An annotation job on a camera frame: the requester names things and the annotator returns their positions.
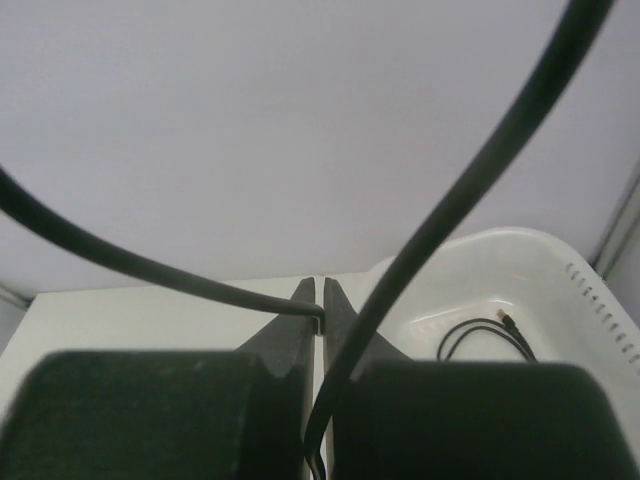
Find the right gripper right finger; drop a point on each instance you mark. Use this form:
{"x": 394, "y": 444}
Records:
{"x": 347, "y": 352}

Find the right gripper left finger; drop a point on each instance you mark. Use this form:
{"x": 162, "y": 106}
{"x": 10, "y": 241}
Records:
{"x": 275, "y": 399}

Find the deep white plastic tub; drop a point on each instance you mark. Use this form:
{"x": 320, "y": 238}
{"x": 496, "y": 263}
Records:
{"x": 563, "y": 308}

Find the right frame post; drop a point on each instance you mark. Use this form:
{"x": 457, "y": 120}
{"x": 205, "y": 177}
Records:
{"x": 620, "y": 230}

